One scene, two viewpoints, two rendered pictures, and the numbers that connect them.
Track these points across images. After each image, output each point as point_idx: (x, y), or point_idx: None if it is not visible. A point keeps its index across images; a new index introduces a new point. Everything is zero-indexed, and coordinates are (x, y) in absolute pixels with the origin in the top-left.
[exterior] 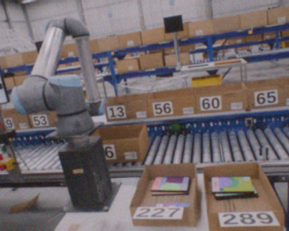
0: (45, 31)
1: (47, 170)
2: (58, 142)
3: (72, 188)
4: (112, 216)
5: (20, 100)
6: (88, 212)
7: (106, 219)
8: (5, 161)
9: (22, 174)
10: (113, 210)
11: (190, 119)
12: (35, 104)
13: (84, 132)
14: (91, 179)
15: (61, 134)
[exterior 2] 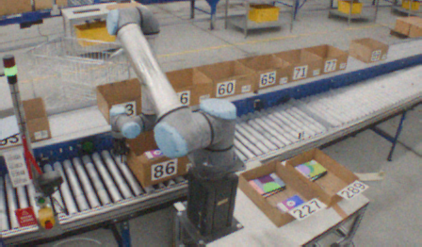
0: (114, 26)
1: (93, 209)
2: None
3: (210, 221)
4: (251, 229)
5: (187, 143)
6: (227, 236)
7: (251, 234)
8: (49, 216)
9: (60, 225)
10: (246, 223)
11: None
12: (202, 144)
13: (239, 161)
14: (232, 205)
15: (220, 170)
